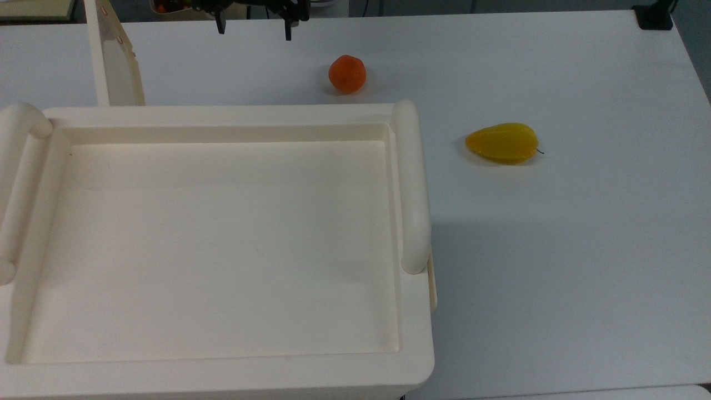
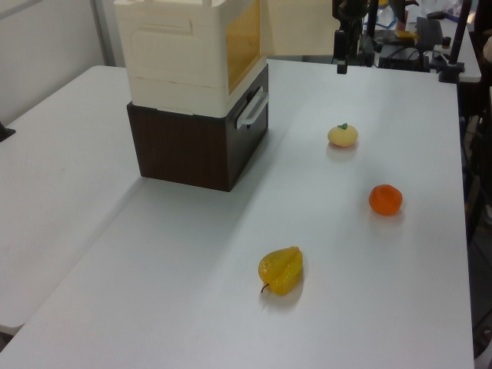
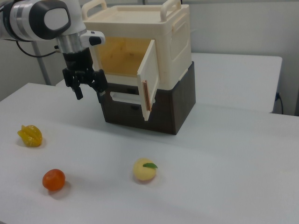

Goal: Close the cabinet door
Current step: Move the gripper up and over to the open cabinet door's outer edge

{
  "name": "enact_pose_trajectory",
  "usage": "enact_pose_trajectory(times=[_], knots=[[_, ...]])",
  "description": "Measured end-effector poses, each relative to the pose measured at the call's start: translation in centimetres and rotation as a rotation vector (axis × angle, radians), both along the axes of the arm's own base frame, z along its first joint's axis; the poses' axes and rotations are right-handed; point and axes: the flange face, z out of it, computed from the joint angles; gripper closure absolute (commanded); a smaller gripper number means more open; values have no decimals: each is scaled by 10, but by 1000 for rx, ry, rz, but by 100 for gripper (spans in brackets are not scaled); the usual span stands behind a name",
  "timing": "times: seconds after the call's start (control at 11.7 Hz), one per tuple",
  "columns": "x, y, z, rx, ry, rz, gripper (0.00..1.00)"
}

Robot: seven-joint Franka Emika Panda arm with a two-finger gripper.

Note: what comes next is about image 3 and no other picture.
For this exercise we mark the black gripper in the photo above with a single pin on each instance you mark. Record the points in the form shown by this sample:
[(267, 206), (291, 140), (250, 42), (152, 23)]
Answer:
[(78, 61)]

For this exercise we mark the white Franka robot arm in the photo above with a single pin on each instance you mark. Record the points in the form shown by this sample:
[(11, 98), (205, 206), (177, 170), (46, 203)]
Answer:
[(28, 18)]

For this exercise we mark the cream plastic cabinet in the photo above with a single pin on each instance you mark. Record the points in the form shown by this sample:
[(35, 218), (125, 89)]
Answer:
[(140, 30)]

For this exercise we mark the yellow toy starfruit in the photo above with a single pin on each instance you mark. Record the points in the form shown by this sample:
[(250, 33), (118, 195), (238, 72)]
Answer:
[(30, 136)]

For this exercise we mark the dark brown drawer box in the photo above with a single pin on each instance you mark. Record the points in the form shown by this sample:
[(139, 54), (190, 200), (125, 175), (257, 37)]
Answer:
[(177, 105)]

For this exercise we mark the orange toy tangerine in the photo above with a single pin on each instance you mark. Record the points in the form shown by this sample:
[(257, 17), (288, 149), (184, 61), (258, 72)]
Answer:
[(53, 179)]

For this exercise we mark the pale yellow pumpkin toy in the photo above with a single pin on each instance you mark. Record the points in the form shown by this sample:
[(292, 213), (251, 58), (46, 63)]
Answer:
[(143, 172)]

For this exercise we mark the grey metal post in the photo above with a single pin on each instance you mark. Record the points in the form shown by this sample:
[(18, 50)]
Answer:
[(42, 65)]

